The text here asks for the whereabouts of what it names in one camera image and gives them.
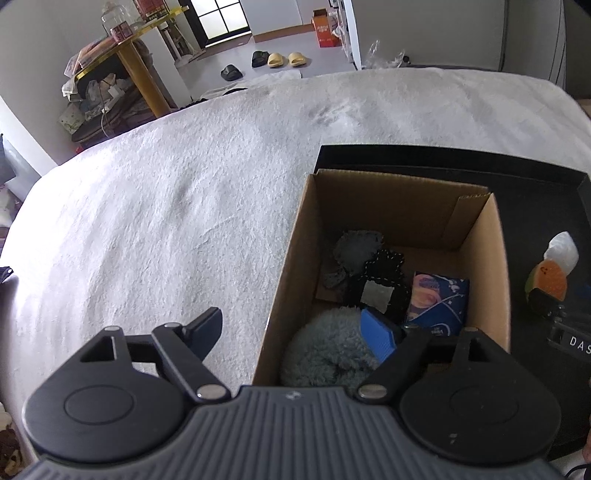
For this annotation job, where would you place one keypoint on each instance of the black slipper far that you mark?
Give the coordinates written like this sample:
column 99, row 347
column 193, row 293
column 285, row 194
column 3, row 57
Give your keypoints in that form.
column 259, row 58

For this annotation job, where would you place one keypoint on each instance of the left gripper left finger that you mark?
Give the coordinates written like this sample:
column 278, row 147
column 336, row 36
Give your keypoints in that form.
column 182, row 350

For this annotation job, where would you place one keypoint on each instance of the blue tissue packet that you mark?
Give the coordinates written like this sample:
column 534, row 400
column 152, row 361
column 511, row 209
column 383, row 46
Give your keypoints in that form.
column 439, row 304

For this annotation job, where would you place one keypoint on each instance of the white soft object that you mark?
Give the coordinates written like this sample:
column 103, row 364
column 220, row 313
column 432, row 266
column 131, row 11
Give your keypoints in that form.
column 563, row 251

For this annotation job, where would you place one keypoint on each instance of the light blue fluffy plush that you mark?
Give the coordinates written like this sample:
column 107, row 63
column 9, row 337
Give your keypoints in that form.
column 328, row 351

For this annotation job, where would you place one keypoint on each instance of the dark grey knitted cloth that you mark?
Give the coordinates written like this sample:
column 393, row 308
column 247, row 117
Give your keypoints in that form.
column 353, row 249

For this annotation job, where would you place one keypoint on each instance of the beige slipper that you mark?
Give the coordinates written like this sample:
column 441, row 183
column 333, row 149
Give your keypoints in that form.
column 297, row 60
column 275, row 60

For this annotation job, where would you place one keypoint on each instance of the black slipper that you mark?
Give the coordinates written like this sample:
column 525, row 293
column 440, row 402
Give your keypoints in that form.
column 259, row 58
column 231, row 73

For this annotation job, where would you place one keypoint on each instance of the brown cardboard box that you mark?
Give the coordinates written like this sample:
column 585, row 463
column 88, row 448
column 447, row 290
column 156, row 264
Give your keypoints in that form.
column 445, row 228

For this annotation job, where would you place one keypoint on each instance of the orange round soft toy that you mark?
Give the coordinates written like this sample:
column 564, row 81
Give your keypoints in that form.
column 548, row 277

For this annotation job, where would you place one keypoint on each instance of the dark framed window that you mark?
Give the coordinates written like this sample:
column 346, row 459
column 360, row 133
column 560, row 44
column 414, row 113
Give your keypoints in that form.
column 213, row 21

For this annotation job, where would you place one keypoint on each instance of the person's right hand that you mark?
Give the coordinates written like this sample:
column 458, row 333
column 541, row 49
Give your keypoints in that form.
column 586, row 450

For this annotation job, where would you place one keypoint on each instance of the clutter pile under table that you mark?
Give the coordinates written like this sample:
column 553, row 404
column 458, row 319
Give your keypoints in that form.
column 103, row 101

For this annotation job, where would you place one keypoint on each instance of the clear glass jar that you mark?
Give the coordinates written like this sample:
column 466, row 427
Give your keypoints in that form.
column 115, row 20

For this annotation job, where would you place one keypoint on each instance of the yellow round table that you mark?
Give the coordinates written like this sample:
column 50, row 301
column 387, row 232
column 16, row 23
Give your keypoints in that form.
column 133, row 63

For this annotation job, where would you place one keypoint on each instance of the beige slipper left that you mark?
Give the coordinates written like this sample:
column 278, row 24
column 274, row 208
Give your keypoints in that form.
column 275, row 60

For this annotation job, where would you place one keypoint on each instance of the orange cardboard box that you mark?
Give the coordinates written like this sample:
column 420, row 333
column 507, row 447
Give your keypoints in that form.
column 322, row 22

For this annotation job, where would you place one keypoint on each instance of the clear plastic bag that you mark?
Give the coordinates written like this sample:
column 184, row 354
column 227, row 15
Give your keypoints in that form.
column 377, row 59

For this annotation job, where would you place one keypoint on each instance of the beige slipper right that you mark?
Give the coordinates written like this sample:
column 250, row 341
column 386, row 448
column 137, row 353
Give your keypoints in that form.
column 297, row 60

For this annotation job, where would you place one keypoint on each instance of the black tray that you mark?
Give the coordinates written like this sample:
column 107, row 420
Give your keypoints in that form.
column 536, row 201

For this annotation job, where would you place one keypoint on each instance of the white fuzzy blanket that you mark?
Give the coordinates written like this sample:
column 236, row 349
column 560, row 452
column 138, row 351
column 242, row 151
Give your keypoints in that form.
column 195, row 210

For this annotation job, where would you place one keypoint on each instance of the black slipper near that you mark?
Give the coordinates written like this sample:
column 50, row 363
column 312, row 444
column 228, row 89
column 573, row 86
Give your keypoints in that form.
column 231, row 73

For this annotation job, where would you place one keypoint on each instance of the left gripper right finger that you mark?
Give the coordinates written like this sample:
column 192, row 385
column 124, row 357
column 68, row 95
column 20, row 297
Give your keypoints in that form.
column 400, row 351

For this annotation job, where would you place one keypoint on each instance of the white shelf unit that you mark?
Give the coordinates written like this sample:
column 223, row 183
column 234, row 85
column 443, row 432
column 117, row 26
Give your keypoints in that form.
column 350, row 38

